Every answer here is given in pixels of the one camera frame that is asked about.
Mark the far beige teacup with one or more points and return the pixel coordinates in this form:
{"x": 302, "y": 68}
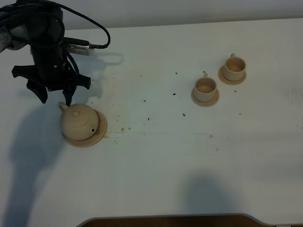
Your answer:
{"x": 235, "y": 63}

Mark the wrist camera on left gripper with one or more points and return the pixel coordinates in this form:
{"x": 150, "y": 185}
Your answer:
{"x": 78, "y": 46}

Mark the far beige cup saucer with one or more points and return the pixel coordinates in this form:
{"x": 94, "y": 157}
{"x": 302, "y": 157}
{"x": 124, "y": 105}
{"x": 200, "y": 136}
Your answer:
{"x": 231, "y": 77}

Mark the beige teapot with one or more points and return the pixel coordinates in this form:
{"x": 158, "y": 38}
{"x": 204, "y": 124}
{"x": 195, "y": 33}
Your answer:
{"x": 78, "y": 121}

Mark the beige cup saucer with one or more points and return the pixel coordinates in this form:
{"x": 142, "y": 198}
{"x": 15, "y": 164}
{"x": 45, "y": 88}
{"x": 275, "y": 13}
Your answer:
{"x": 206, "y": 102}
{"x": 231, "y": 77}

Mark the beige teapot saucer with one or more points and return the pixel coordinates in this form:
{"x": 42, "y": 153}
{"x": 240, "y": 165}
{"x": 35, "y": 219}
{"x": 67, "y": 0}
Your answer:
{"x": 95, "y": 138}

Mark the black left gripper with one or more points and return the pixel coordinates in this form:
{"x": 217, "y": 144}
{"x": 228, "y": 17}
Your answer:
{"x": 51, "y": 71}

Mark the beige teacup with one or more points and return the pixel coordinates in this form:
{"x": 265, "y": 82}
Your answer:
{"x": 205, "y": 87}
{"x": 235, "y": 63}

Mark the near beige teacup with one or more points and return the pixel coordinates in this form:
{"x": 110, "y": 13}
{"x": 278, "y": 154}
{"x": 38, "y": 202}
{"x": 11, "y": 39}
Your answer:
{"x": 205, "y": 87}

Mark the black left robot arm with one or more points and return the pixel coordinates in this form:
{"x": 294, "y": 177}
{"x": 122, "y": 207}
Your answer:
{"x": 40, "y": 25}

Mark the near beige cup saucer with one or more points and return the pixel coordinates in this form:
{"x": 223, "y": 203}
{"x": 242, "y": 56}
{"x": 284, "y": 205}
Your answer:
{"x": 206, "y": 102}

